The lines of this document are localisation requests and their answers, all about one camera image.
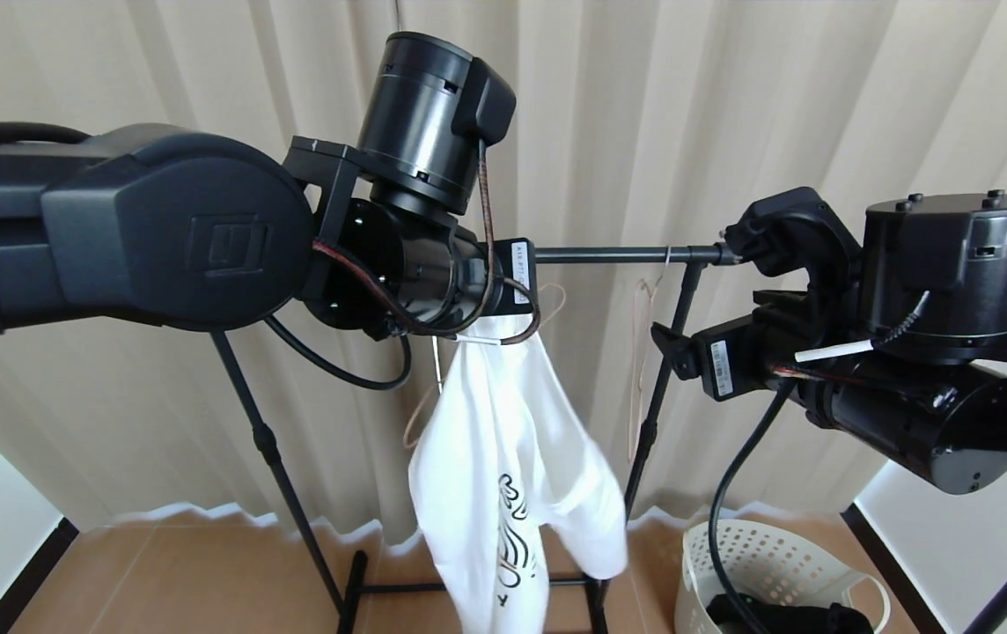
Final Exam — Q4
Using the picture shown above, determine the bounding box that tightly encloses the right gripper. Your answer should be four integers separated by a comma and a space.
693, 291, 821, 402

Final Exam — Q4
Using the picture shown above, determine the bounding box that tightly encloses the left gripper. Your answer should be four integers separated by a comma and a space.
402, 231, 540, 341

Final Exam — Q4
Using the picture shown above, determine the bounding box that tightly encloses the pink clothes hanger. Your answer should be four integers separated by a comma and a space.
403, 282, 568, 452
626, 246, 674, 465

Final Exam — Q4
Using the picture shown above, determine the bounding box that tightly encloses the white printed T-shirt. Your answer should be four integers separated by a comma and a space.
408, 313, 630, 634

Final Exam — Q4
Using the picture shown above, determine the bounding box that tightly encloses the black clothes rack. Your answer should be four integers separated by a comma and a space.
209, 243, 744, 634

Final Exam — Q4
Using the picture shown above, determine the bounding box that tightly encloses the white laundry basket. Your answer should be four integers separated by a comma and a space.
673, 518, 893, 634

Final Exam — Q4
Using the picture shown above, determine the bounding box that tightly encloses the black garment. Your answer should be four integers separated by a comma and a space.
703, 593, 875, 634

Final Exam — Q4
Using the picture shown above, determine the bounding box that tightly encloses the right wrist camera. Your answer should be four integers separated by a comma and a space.
722, 186, 863, 296

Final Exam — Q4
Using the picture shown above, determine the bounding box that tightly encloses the black cable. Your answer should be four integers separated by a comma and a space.
263, 313, 414, 392
708, 379, 797, 634
0, 121, 92, 147

